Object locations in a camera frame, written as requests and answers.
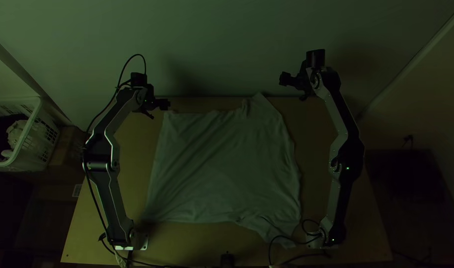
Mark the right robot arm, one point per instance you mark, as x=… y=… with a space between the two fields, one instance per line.
x=345 y=149

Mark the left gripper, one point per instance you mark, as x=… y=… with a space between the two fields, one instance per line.
x=159 y=104

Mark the white t-shirt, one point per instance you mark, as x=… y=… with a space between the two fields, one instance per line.
x=227 y=167

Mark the white laundry basket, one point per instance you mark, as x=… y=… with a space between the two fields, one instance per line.
x=39 y=137

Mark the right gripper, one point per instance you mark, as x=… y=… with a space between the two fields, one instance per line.
x=295 y=81

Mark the heap of clothes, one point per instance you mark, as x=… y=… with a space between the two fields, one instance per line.
x=11 y=134

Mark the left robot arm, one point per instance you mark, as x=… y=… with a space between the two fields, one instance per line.
x=107 y=149

